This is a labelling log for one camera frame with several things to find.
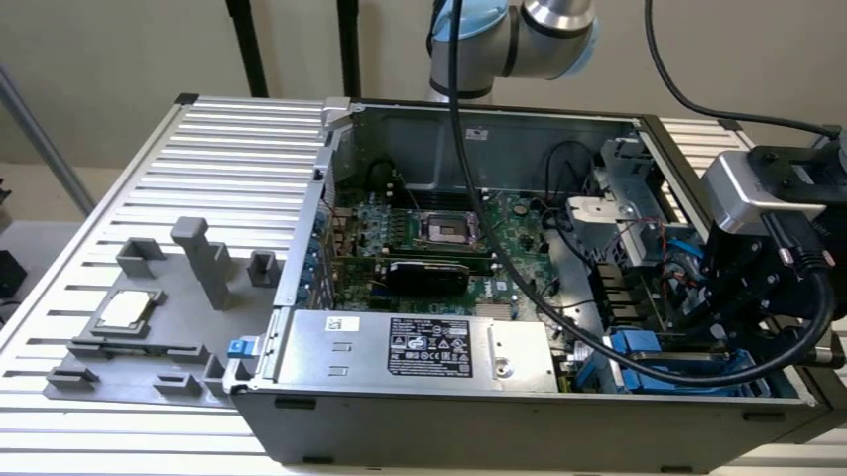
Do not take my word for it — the silver CPU chip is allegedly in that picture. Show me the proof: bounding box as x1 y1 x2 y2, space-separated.
93 289 165 331

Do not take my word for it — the black graphics card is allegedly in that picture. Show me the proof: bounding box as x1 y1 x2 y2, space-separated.
381 259 472 299

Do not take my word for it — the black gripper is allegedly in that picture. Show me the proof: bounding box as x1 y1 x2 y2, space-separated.
698 217 836 362

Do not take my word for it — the thick black camera cable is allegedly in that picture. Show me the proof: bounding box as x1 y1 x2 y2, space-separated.
445 0 836 389

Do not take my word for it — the grey metal pole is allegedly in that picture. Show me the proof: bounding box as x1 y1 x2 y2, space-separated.
0 63 94 216

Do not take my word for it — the black stand pole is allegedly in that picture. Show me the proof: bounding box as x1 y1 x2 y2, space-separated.
224 0 270 99
334 0 364 99

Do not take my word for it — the thin black overhead cable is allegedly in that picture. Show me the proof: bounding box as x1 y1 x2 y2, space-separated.
642 0 840 141

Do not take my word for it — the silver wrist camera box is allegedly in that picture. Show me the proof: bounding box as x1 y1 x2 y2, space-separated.
698 148 829 235

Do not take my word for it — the grey parts rack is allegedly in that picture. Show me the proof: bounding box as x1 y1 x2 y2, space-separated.
41 215 286 401

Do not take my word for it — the open grey PC case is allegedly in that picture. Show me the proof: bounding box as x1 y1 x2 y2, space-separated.
222 96 836 466

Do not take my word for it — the black RAM slot bank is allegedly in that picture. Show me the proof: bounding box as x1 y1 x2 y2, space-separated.
400 186 480 210

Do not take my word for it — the blue disk bay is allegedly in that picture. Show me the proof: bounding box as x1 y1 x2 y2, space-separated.
573 326 779 399

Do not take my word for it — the CPU socket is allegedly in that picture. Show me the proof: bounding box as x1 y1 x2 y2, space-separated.
410 209 482 248

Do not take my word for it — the disk in blue carrier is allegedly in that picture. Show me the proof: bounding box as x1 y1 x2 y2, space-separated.
604 327 737 394

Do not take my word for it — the black box on desk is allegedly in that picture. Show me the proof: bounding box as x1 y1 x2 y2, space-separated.
0 249 29 299

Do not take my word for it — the silver power supply unit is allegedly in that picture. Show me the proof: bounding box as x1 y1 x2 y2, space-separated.
272 308 578 394

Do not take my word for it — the green motherboard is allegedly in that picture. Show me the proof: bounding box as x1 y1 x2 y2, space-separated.
328 186 565 319

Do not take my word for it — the metal drive cage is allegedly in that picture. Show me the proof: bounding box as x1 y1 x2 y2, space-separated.
565 137 704 270

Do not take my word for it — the blue data wire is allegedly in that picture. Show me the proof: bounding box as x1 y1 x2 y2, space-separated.
662 236 705 272

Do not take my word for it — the red and black wire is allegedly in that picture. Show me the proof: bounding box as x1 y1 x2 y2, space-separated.
630 220 670 252

